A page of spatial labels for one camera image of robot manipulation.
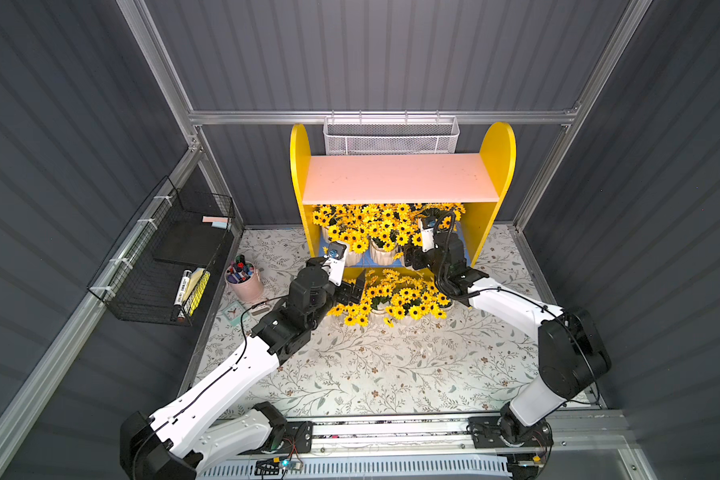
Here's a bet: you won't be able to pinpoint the sunflower pot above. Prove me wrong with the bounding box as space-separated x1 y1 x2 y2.
379 269 436 327
327 301 371 327
420 282 453 319
312 204 369 266
362 269 395 313
419 203 466 232
364 205 400 266

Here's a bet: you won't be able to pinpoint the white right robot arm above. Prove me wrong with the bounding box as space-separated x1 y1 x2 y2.
405 227 612 447

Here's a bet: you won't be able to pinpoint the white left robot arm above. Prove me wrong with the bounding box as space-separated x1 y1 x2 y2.
119 260 365 479

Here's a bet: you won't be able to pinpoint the yellow wooden shelf unit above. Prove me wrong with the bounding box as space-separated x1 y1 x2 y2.
290 122 517 267

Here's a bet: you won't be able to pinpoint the pink metal marker bucket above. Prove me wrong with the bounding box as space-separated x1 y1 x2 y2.
225 255 264 304

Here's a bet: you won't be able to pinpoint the mint green alarm clock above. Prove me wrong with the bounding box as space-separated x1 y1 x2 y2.
220 300 247 327

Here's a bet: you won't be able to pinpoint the yellow book in basket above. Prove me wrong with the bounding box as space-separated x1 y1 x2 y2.
176 268 210 319

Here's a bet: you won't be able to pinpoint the pink and blue sticky notes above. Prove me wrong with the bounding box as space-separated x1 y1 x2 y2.
202 216 229 229

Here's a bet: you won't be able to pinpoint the white marker in basket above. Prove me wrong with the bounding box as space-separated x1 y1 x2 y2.
173 270 192 306

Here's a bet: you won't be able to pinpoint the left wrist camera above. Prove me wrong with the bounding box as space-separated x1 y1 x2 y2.
323 241 347 286

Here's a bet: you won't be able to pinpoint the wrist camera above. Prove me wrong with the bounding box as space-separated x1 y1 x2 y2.
418 216 437 252
323 241 347 286

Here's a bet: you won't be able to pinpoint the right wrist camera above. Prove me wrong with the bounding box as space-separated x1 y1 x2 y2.
418 216 437 252

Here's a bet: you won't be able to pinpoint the white wire wall basket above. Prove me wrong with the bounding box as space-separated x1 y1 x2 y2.
323 117 460 156

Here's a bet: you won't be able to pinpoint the black wire wall basket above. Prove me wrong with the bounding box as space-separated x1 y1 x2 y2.
88 178 235 327

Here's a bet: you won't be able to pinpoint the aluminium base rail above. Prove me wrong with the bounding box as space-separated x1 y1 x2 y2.
149 409 637 463

